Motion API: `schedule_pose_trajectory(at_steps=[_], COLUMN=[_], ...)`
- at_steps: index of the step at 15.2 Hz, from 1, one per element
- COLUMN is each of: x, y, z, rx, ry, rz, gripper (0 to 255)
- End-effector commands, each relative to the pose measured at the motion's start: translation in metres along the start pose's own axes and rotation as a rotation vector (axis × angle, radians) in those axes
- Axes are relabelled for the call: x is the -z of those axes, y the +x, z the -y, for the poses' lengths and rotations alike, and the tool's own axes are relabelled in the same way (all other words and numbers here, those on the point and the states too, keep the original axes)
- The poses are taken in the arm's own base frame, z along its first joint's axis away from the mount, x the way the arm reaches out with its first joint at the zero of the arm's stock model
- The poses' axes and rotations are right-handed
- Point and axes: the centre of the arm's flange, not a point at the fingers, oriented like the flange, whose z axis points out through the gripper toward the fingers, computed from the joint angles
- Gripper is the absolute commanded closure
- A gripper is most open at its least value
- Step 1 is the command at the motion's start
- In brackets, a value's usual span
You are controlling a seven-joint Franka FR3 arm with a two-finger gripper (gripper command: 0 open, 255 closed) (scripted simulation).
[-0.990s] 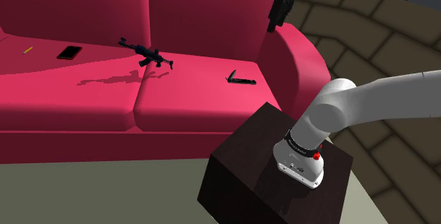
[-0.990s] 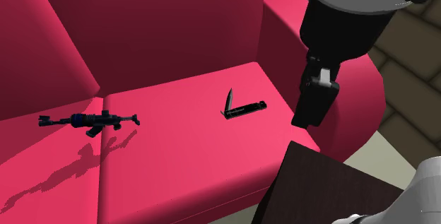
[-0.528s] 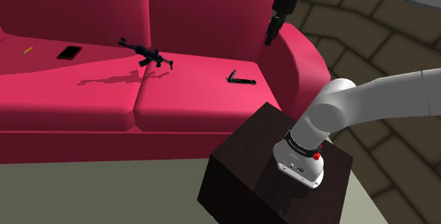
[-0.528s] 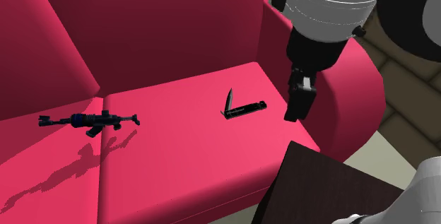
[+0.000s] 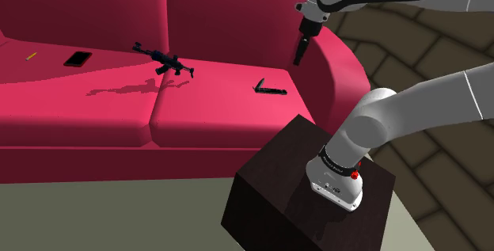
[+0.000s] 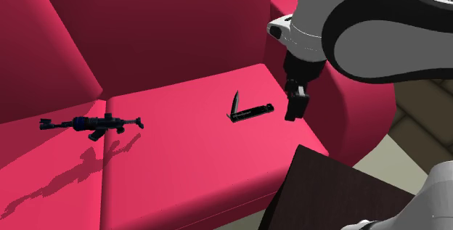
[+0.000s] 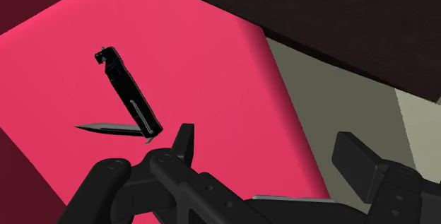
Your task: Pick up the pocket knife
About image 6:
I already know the dark robot stand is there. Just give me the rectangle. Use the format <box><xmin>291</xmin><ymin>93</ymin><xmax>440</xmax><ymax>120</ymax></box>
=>
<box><xmin>258</xmin><ymin>144</ymin><xmax>417</xmax><ymax>230</ymax></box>

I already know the black folding pocket knife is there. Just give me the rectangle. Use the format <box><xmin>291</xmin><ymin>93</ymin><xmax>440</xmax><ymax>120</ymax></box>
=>
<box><xmin>226</xmin><ymin>89</ymin><xmax>275</xmax><ymax>124</ymax></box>

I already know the black toy rifle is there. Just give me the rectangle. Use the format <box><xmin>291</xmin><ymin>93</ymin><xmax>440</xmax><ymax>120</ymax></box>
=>
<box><xmin>38</xmin><ymin>112</ymin><xmax>145</xmax><ymax>142</ymax></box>

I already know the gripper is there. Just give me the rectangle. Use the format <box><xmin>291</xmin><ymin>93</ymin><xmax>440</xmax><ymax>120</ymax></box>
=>
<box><xmin>282</xmin><ymin>50</ymin><xmax>327</xmax><ymax>123</ymax></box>

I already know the red sofa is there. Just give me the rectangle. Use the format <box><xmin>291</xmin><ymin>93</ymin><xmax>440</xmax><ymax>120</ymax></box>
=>
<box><xmin>0</xmin><ymin>0</ymin><xmax>398</xmax><ymax>230</ymax></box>

